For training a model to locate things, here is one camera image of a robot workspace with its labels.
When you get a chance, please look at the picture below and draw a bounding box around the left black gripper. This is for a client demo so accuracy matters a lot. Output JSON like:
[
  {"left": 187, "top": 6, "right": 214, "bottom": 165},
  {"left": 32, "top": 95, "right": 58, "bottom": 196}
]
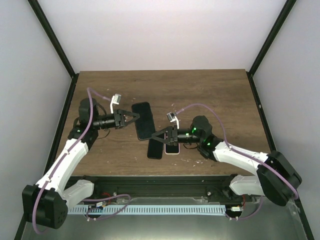
[{"left": 93, "top": 109, "right": 140, "bottom": 131}]

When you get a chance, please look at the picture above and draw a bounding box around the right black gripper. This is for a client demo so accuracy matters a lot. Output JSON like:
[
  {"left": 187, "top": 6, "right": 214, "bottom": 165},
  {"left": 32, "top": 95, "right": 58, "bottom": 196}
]
[{"left": 152, "top": 125, "right": 202, "bottom": 146}]

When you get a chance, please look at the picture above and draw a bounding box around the black phone case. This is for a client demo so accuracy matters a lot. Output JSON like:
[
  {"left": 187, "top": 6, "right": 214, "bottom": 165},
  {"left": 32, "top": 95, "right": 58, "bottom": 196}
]
[
  {"left": 146, "top": 138, "right": 164, "bottom": 160},
  {"left": 131, "top": 101, "right": 157, "bottom": 141}
]

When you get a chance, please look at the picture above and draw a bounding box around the white phone case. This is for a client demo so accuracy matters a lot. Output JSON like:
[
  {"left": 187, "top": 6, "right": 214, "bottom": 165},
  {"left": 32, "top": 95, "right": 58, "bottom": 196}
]
[{"left": 164, "top": 131, "right": 181, "bottom": 155}]

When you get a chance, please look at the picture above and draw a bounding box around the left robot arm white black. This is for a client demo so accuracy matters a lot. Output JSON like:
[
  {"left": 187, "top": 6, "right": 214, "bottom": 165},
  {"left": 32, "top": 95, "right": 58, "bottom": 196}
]
[{"left": 22, "top": 97, "right": 140, "bottom": 229}]

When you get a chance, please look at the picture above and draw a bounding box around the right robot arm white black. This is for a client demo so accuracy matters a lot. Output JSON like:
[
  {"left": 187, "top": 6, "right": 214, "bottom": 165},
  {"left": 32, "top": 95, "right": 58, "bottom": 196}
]
[{"left": 151, "top": 115, "right": 302, "bottom": 206}]

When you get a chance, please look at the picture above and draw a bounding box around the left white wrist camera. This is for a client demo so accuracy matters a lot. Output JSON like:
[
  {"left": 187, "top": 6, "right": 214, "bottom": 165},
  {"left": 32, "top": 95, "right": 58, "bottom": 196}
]
[{"left": 109, "top": 93, "right": 122, "bottom": 114}]

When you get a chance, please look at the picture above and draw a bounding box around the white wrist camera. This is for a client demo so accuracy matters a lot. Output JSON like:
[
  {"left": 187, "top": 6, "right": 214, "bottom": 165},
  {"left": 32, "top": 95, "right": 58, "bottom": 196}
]
[
  {"left": 166, "top": 112, "right": 180, "bottom": 129},
  {"left": 109, "top": 93, "right": 122, "bottom": 114}
]

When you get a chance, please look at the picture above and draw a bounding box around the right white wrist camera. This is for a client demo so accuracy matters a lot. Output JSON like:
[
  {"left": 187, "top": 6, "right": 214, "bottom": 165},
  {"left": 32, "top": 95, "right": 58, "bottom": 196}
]
[{"left": 166, "top": 112, "right": 180, "bottom": 129}]

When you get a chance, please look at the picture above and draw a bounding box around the black aluminium frame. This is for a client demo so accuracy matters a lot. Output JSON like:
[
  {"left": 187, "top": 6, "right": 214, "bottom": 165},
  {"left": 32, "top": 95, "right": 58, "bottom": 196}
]
[{"left": 14, "top": 0, "right": 320, "bottom": 240}]

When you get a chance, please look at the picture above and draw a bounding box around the light blue slotted cable duct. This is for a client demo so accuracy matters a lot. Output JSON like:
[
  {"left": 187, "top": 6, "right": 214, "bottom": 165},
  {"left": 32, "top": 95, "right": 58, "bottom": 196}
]
[{"left": 67, "top": 204, "right": 226, "bottom": 215}]

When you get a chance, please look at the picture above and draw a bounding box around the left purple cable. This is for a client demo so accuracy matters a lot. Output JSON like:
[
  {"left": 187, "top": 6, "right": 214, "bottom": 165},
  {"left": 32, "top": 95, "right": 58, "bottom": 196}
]
[{"left": 31, "top": 87, "right": 132, "bottom": 235}]

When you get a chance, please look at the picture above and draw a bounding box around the purple cable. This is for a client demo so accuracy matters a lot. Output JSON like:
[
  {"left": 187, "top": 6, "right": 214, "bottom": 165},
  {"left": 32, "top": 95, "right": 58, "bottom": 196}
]
[
  {"left": 176, "top": 103, "right": 300, "bottom": 221},
  {"left": 31, "top": 87, "right": 132, "bottom": 235}
]

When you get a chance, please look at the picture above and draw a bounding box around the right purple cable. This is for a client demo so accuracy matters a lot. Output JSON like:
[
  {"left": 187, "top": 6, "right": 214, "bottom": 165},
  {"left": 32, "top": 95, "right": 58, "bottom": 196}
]
[{"left": 176, "top": 103, "right": 300, "bottom": 221}]

